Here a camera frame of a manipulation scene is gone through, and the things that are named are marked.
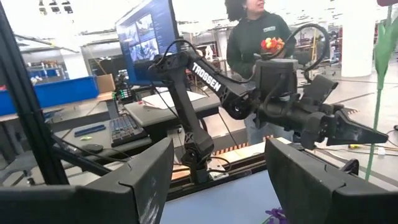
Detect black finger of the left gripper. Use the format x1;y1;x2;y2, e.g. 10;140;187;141
341;106;359;118
325;108;389;147

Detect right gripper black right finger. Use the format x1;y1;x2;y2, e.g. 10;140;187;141
264;138;398;224

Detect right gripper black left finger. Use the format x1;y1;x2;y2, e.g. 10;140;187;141
0;136;175;224

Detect purple artificial iris stem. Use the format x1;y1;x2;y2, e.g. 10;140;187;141
260;207;289;224

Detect black computer mouse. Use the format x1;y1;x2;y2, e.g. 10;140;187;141
81;143;104;154

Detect wooden table border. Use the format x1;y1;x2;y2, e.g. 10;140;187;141
170;136;292;182

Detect black mat orange striped edge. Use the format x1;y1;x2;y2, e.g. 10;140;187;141
213;134;276;157

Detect red yellow flower bunch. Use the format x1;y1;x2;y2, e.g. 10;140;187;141
260;37;286;56

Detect white round column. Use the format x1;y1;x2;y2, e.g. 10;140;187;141
340;0;376;78

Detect blue elongated tool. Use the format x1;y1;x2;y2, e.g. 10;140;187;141
73;124;107;138

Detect black backlit keyboard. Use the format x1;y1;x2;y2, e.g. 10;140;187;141
108;113;149;148

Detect person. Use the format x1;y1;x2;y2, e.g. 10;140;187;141
223;0;298;146

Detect grey computer desk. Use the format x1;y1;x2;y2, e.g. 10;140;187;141
49;91;222;159

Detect black device green lights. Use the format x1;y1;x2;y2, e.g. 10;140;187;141
112;73;135;104

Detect blue plastic bin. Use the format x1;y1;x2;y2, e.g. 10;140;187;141
0;76;100;116

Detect brown cardboard box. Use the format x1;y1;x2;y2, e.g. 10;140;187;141
96;73;116;94

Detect white paper stack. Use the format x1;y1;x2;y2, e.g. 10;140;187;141
141;90;208;111

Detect monitor with blue screen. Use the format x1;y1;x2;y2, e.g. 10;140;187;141
114;0;182;87

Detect yellow extension cord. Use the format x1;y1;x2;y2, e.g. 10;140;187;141
347;143;398;156

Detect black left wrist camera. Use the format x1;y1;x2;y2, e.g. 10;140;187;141
300;73;340;106

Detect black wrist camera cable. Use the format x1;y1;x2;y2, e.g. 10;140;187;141
264;23;331;83

